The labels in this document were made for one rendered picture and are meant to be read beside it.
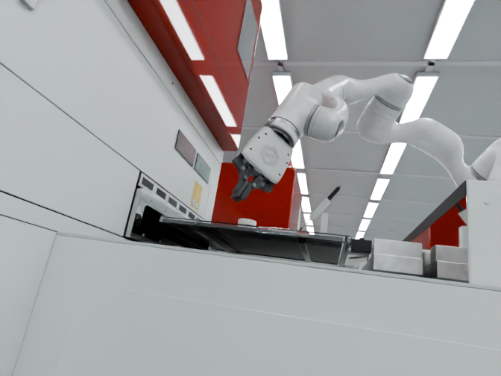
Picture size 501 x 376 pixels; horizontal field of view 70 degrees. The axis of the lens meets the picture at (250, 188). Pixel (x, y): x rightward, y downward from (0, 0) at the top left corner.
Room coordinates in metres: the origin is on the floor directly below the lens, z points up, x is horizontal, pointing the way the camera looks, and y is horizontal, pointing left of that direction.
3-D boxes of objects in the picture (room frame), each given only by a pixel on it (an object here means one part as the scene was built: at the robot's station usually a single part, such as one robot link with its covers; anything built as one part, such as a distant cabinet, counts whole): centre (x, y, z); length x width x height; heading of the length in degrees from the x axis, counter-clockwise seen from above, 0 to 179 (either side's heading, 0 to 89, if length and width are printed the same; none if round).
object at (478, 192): (0.68, -0.39, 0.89); 0.55 x 0.09 x 0.14; 166
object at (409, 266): (0.79, -0.31, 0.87); 0.36 x 0.08 x 0.03; 166
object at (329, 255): (0.84, -0.05, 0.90); 0.34 x 0.34 x 0.01; 76
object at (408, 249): (0.64, -0.27, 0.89); 0.08 x 0.03 x 0.03; 76
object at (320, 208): (1.05, -0.22, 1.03); 0.06 x 0.04 x 0.13; 76
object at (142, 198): (0.87, 0.16, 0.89); 0.44 x 0.02 x 0.10; 166
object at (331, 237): (0.66, -0.01, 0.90); 0.37 x 0.01 x 0.01; 76
